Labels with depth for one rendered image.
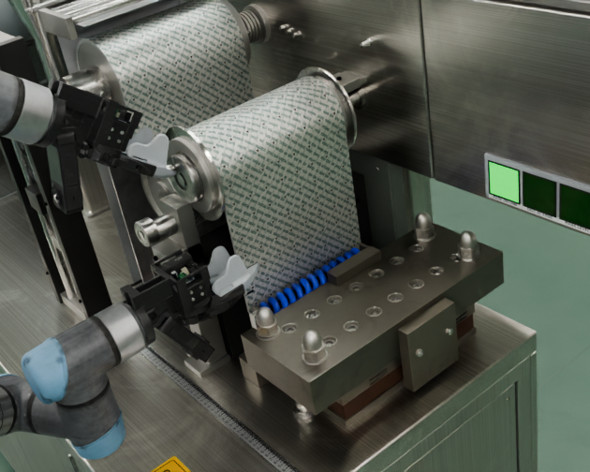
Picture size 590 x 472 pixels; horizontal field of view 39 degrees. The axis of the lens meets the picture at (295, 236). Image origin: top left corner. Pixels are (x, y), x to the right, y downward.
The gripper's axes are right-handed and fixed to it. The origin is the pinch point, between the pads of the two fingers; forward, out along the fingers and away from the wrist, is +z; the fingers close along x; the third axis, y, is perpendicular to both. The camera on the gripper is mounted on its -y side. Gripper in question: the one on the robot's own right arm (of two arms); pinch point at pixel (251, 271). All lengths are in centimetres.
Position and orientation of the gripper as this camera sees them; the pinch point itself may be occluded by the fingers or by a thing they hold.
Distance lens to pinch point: 126.4
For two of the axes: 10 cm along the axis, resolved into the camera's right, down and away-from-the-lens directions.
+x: -6.2, -3.2, 7.1
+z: 7.7, -4.3, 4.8
